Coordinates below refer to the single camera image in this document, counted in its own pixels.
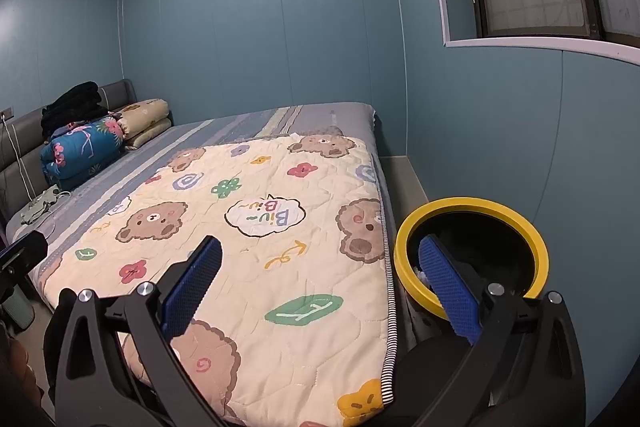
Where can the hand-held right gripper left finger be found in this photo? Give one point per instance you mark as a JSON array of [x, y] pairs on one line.
[[192, 287]]

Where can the beige bear-print folded quilt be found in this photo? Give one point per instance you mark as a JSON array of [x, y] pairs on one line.
[[147, 122]]

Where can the striped grey bed sheet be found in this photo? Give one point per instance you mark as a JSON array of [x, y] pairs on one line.
[[225, 127]]

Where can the grey wall socket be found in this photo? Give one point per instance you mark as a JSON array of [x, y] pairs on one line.
[[6, 112]]

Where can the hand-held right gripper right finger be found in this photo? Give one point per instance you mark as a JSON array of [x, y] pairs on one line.
[[450, 292]]

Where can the yellow-rimmed black trash bin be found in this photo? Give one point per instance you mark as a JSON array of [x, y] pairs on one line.
[[475, 207]]

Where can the cream bear-print blanket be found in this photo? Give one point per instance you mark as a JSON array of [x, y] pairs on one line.
[[280, 287]]

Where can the blue floral folded quilt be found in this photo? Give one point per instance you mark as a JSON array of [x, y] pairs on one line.
[[80, 152]]

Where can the pale green cloth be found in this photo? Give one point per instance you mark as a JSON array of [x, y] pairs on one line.
[[40, 207]]

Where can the person's left hand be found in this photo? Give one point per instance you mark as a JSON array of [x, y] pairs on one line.
[[17, 372]]

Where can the black folded clothes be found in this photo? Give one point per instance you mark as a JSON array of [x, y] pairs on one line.
[[75, 107]]

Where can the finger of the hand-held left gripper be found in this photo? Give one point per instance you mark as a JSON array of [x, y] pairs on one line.
[[25, 254]]

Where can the grey padded bed headboard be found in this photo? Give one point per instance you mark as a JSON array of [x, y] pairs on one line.
[[120, 94]]

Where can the grey ribbed basket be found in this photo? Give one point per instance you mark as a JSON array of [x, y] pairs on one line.
[[22, 309]]

